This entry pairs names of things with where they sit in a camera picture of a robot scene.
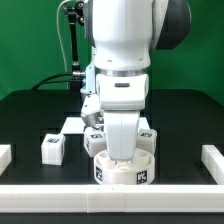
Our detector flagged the black cables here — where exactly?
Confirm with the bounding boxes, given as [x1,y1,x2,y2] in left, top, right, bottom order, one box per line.
[31,72,84,91]

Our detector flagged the white cable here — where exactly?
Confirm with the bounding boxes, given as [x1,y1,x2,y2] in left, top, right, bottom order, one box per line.
[55,0,72,74]

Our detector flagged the white left rail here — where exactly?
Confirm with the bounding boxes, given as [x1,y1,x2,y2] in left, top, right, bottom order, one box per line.
[0,145,12,176]

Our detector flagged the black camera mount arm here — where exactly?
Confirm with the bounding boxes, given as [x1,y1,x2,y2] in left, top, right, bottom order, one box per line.
[64,1,84,92]

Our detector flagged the white marker sheet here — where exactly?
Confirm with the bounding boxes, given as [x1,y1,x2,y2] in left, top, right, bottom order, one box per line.
[61,117,149,135]

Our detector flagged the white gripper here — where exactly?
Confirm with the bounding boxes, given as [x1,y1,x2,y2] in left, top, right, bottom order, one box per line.
[96,74,149,161]

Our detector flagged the white front rail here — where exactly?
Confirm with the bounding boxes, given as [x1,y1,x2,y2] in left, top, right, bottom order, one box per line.
[0,185,224,213]

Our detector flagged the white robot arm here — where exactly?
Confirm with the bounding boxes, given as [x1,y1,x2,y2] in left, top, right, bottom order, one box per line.
[82,0,191,161]

